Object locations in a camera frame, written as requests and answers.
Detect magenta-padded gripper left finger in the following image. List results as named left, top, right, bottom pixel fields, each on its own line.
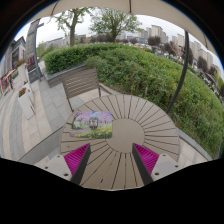
left=41, top=143, right=92, bottom=186

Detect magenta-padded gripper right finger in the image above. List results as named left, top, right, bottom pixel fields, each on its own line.
left=131, top=143, right=183, bottom=186

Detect floral print mouse pad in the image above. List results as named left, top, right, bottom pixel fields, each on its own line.
left=69, top=110, right=114, bottom=140

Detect white flower planter box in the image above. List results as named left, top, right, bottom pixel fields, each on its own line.
left=15, top=59, right=29, bottom=86
left=17, top=86, right=35, bottom=120

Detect grey slatted outdoor chair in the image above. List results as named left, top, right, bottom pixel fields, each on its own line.
left=61, top=68, right=114, bottom=113

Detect green hedge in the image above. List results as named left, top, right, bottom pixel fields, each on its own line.
left=42, top=43, right=224, bottom=158

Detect dark curved umbrella pole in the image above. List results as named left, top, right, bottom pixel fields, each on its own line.
left=165, top=30, right=190, bottom=115

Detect distant apartment buildings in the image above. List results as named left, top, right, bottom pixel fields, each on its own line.
left=138, top=24, right=221, bottom=79

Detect dark shopfront building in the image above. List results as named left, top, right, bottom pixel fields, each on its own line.
left=0, top=35, right=27, bottom=98

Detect tall dark sign pillar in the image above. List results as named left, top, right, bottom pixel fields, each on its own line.
left=24, top=19, right=45, bottom=84

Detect slim sparse-leafed tree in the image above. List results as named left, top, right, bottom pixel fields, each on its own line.
left=53, top=7, right=94, bottom=48

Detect round leafy tree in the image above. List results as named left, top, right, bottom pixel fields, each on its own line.
left=89, top=8, right=143, bottom=44

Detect beige patio umbrella canopy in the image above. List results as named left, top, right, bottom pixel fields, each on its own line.
left=23, top=0, right=218, bottom=56

